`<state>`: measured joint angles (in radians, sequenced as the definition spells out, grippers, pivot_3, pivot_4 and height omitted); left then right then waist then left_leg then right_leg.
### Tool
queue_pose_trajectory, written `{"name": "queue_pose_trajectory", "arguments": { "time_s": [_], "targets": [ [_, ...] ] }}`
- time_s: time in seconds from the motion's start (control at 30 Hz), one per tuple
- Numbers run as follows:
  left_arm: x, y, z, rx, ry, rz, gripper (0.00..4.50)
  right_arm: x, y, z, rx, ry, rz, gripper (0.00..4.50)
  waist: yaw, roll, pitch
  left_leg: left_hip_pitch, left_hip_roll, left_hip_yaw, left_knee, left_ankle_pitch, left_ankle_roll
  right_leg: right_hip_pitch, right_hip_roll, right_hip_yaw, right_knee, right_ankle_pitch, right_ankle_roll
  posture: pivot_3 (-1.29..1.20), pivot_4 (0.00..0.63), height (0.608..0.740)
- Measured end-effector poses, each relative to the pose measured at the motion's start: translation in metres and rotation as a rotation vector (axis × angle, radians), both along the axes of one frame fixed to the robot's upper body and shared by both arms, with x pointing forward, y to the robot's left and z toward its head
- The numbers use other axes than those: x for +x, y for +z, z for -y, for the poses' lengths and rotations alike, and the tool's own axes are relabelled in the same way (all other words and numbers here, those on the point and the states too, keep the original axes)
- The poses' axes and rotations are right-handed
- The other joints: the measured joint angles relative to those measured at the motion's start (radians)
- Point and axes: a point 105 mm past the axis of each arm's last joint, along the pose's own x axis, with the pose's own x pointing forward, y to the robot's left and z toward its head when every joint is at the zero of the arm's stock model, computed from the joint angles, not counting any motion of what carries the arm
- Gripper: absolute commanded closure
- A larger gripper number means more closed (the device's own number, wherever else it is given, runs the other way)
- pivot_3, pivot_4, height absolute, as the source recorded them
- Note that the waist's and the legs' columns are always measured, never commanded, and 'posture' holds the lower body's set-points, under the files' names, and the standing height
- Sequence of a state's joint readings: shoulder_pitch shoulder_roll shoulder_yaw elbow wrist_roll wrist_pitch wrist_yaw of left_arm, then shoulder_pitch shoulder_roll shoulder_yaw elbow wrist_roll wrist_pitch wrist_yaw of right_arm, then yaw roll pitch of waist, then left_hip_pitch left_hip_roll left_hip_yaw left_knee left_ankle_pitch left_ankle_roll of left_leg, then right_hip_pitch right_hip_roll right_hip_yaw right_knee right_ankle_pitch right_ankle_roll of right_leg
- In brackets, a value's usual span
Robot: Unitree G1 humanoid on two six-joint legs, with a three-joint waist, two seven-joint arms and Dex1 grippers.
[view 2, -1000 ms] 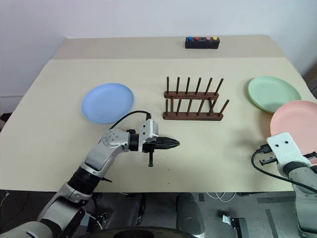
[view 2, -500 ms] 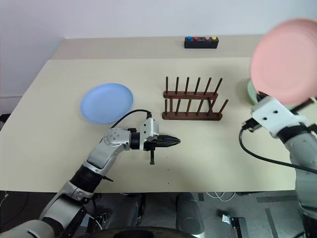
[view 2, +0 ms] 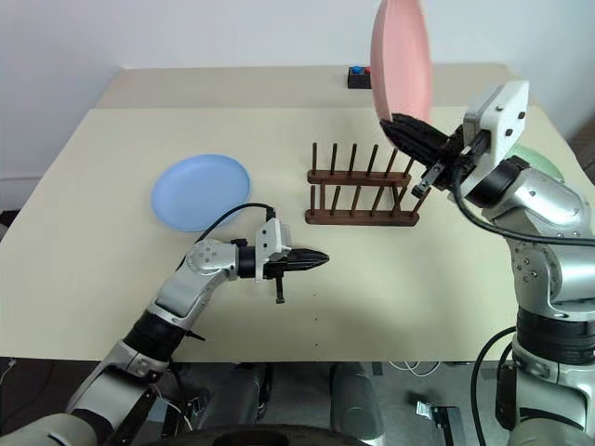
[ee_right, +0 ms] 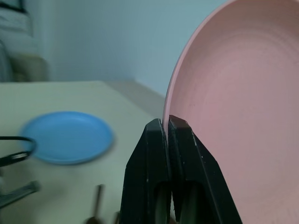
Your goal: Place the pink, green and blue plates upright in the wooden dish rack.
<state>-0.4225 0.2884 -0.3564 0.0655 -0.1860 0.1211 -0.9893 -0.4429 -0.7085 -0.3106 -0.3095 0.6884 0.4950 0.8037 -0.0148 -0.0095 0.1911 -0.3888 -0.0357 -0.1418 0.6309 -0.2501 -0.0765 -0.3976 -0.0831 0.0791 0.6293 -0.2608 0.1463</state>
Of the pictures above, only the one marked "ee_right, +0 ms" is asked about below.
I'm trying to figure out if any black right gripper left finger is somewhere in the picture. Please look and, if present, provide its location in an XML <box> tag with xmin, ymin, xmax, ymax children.
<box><xmin>119</xmin><ymin>118</ymin><xmax>174</xmax><ymax>224</ymax></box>

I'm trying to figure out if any blue plate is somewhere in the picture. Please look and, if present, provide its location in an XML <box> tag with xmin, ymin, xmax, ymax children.
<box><xmin>19</xmin><ymin>111</ymin><xmax>115</xmax><ymax>166</ymax></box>

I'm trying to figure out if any black cable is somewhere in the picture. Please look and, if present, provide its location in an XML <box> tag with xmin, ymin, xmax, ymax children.
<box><xmin>0</xmin><ymin>136</ymin><xmax>38</xmax><ymax>168</ymax></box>

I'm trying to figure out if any pink plate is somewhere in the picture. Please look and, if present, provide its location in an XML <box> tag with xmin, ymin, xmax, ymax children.
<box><xmin>161</xmin><ymin>0</ymin><xmax>299</xmax><ymax>224</ymax></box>

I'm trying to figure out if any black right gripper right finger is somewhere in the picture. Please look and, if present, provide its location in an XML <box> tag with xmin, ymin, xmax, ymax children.
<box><xmin>168</xmin><ymin>114</ymin><xmax>244</xmax><ymax>224</ymax></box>

